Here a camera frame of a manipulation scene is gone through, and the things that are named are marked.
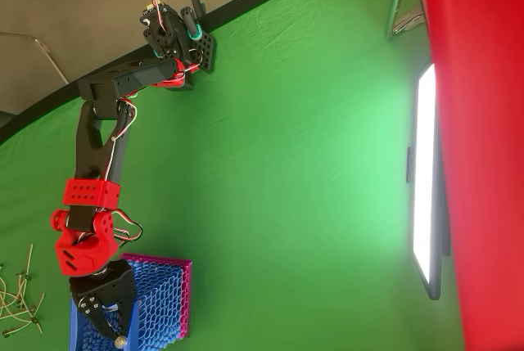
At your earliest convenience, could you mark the blue and pink lattice basket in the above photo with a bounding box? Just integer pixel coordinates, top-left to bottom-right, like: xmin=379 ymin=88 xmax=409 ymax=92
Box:
xmin=69 ymin=252 xmax=192 ymax=351

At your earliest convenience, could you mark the green cloth with black border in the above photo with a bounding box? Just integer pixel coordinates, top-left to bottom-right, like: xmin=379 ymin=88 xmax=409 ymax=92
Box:
xmin=0 ymin=0 xmax=466 ymax=351

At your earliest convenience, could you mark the white light panel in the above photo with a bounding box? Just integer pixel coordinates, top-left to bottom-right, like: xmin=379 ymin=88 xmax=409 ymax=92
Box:
xmin=406 ymin=62 xmax=452 ymax=301

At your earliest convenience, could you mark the red cloth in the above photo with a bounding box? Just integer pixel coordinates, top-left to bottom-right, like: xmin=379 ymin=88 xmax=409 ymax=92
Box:
xmin=419 ymin=0 xmax=524 ymax=351

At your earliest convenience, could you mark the pile of pale cable ties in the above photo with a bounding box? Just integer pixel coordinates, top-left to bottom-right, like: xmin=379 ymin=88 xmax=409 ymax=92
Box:
xmin=0 ymin=299 xmax=43 ymax=334

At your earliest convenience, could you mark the white cable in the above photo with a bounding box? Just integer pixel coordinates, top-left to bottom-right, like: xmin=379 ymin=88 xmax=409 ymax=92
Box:
xmin=0 ymin=31 xmax=70 ymax=85

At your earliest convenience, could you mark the black clamp with teal ring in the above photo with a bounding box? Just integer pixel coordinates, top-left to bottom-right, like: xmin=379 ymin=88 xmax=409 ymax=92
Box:
xmin=179 ymin=0 xmax=218 ymax=74

